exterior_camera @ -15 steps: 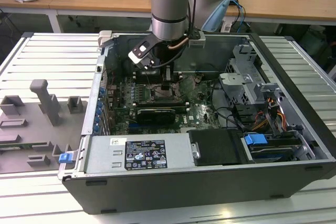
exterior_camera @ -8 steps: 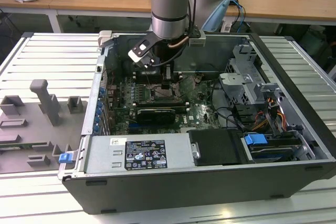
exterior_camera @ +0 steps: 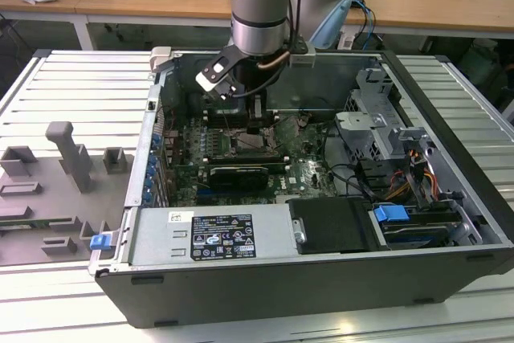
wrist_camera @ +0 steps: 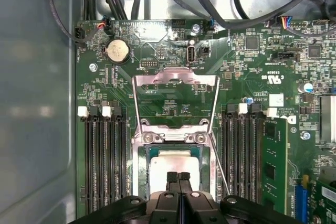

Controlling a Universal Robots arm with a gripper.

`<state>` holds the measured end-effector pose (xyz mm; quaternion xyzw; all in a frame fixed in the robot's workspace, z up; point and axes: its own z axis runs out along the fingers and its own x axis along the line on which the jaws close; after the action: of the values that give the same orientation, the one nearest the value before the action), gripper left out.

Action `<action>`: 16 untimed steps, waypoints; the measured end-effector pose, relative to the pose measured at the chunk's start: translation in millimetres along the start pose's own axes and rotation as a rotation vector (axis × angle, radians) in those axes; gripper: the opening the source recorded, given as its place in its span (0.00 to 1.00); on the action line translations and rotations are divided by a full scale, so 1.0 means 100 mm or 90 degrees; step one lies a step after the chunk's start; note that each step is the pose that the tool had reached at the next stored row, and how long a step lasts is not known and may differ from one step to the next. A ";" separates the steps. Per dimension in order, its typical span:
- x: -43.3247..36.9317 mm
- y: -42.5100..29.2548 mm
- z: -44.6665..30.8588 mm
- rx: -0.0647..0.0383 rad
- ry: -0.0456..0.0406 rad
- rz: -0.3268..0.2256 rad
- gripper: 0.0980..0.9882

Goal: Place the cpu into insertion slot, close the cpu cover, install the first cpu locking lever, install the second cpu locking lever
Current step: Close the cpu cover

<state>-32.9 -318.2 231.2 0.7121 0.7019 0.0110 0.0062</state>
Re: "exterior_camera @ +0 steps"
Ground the silver topped CPU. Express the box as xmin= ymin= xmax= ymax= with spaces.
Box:
xmin=235 ymin=133 xmax=276 ymax=153

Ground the black RAM slot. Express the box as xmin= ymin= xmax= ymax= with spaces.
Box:
xmin=206 ymin=123 xmax=279 ymax=129
xmin=207 ymin=161 xmax=291 ymax=167
xmin=206 ymin=153 xmax=288 ymax=158
xmin=207 ymin=158 xmax=290 ymax=164
xmin=206 ymin=116 xmax=279 ymax=122
xmin=206 ymin=155 xmax=289 ymax=161
xmin=206 ymin=120 xmax=279 ymax=125
xmin=206 ymin=112 xmax=279 ymax=119

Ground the CPU socket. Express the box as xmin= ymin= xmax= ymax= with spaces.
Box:
xmin=227 ymin=127 xmax=281 ymax=157

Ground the black graphics card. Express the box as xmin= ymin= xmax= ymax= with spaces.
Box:
xmin=207 ymin=165 xmax=269 ymax=192

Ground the green motherboard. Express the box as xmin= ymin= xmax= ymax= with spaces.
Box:
xmin=160 ymin=112 xmax=342 ymax=206

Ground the silver metal drive cage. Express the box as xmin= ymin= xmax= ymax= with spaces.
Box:
xmin=334 ymin=67 xmax=433 ymax=161

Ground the black plastic fan shroud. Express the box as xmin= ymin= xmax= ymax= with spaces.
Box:
xmin=288 ymin=196 xmax=377 ymax=256

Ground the silver power supply unit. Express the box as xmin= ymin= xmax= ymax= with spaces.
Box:
xmin=128 ymin=202 xmax=300 ymax=267

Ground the hard disk in blue carrier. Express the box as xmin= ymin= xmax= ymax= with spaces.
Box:
xmin=371 ymin=205 xmax=463 ymax=251

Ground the black grey PC case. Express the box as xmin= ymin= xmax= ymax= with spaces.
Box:
xmin=87 ymin=46 xmax=514 ymax=330

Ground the blue case latch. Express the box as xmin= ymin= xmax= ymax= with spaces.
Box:
xmin=90 ymin=233 xmax=110 ymax=251

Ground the grey parts rack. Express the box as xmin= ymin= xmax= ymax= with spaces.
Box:
xmin=0 ymin=120 xmax=136 ymax=267

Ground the green RAM stick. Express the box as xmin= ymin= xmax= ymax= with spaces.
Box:
xmin=0 ymin=217 xmax=81 ymax=227

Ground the copper coloured coiled cable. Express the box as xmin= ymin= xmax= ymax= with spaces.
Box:
xmin=256 ymin=50 xmax=291 ymax=71

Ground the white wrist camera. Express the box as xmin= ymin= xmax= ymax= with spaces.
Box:
xmin=195 ymin=57 xmax=239 ymax=102

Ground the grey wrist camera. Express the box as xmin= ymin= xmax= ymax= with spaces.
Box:
xmin=288 ymin=43 xmax=316 ymax=67

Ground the grey case latch handle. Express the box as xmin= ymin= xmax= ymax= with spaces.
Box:
xmin=149 ymin=46 xmax=174 ymax=71

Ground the yellow orange wire bundle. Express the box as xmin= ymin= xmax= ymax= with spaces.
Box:
xmin=420 ymin=170 xmax=439 ymax=190

